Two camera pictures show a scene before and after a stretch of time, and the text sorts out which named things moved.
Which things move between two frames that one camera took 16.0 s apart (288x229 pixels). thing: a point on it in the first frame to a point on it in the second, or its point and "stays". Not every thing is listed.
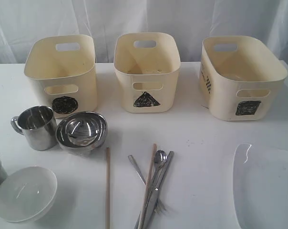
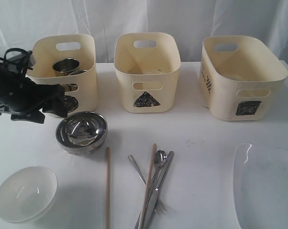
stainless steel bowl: x=81 y=133 stays
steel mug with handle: x=39 y=125 to x=62 y=67
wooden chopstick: x=149 y=175 stays
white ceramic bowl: x=25 y=194 stays
